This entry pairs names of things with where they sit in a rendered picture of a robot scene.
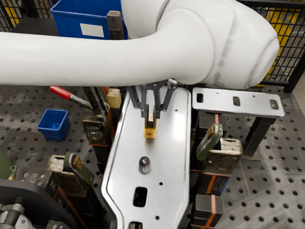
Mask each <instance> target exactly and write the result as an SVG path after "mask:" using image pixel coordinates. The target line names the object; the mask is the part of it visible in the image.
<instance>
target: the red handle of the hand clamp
mask: <svg viewBox="0 0 305 229"><path fill-rule="evenodd" d="M50 90H51V93H54V94H56V95H58V96H60V97H62V98H64V99H66V100H70V101H72V102H74V103H76V104H78V105H80V106H82V107H84V108H87V109H89V110H90V111H92V112H94V110H93V108H92V106H91V104H90V103H89V102H87V101H85V100H84V99H82V98H80V97H77V96H75V95H73V94H72V93H70V92H68V91H66V90H64V89H62V88H60V87H58V86H51V87H50ZM102 110H103V113H104V114H105V110H104V109H102Z"/></svg>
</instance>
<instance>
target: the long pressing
mask: <svg viewBox="0 0 305 229"><path fill-rule="evenodd" d="M146 104H149V114H153V108H154V105H155V101H154V94H153V90H147V101H146ZM175 110H178V111H175ZM144 124H145V118H142V117H141V110H140V109H134V107H133V104H132V101H131V98H130V95H129V92H128V89H127V91H126V94H125V98H124V102H123V105H122V109H121V113H120V116H119V119H118V124H117V127H116V131H115V134H114V138H113V142H112V145H111V149H110V152H109V156H108V160H107V163H106V167H105V171H104V174H103V178H102V182H101V185H100V194H101V197H102V199H103V201H104V202H105V204H106V205H107V207H108V208H109V210H110V211H111V213H112V214H113V216H114V217H115V219H116V229H129V225H130V223H131V222H140V223H141V224H142V226H143V227H142V229H178V227H179V224H180V222H181V220H182V218H183V216H184V214H185V212H186V210H187V208H188V205H189V194H190V162H191V129H192V94H191V92H190V91H189V90H187V89H185V88H181V87H177V89H176V90H175V91H174V92H173V94H172V97H171V100H170V103H169V106H168V109H167V111H166V112H164V111H161V116H160V119H158V124H157V133H156V137H155V138H147V137H143V129H144ZM143 156H147V157H148V158H149V159H150V161H151V171H150V172H149V173H147V174H142V173H141V172H140V171H139V164H138V163H139V160H140V158H141V157H143ZM160 182H162V183H163V185H160V184H159V183H160ZM137 187H143V188H146V189H147V190H148V192H147V198H146V204H145V206H144V207H137V206H134V204H133V201H134V196H135V191H136V188H137ZM156 216H159V220H156V219H155V217H156Z"/></svg>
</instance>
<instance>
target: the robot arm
mask: <svg viewBox="0 0 305 229"><path fill-rule="evenodd" d="M121 7H122V14H123V20H124V23H125V25H126V27H127V31H128V40H94V39H82V38H70V37H59V36H47V35H31V34H19V33H8V32H0V85H37V86H97V87H112V86H126V87H127V89H128V92H129V95H130V98H131V101H132V104H133V107H134V109H140V110H141V117H142V118H145V128H148V120H149V104H146V101H147V90H153V94H154V101H155V105H154V108H153V129H156V124H157V119H160V116H161V111H164V112H166V111H167V109H168V106H169V103H170V100H171V97H172V94H173V92H174V91H175V90H176V89H177V84H178V82H180V83H183V84H186V85H192V84H196V83H205V84H210V85H211V84H213V83H216V84H218V85H220V86H222V87H225V88H230V89H248V88H249V87H252V86H256V85H257V84H259V83H260V82H261V81H262V80H263V79H264V77H265V76H266V74H267V73H268V71H269V70H270V68H271V66H272V65H273V63H274V61H275V59H276V57H277V55H278V53H279V48H280V44H279V41H278V36H277V33H276V31H275V30H274V28H273V27H272V26H271V25H270V23H269V22H268V21H266V20H265V19H264V18H263V17H262V16H261V15H260V14H258V13H257V12H255V11H254V10H253V9H251V8H249V7H247V6H245V5H243V4H242V3H240V2H237V1H235V0H121ZM172 78H174V79H173V80H172ZM166 83H167V86H168V89H167V92H166V96H165V99H164V102H163V104H161V98H160V89H161V88H162V87H163V86H164V85H165V84H166ZM135 85H139V86H140V87H141V88H142V89H141V102H140V101H139V98H138V94H137V91H136V87H135Z"/></svg>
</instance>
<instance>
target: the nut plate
mask: <svg viewBox="0 0 305 229"><path fill-rule="evenodd" d="M151 117H153V114H149V120H148V128H145V126H144V129H143V137H147V138H155V137H156V133H157V124H158V119H157V124H156V129H153V119H151ZM148 133H151V135H148Z"/></svg>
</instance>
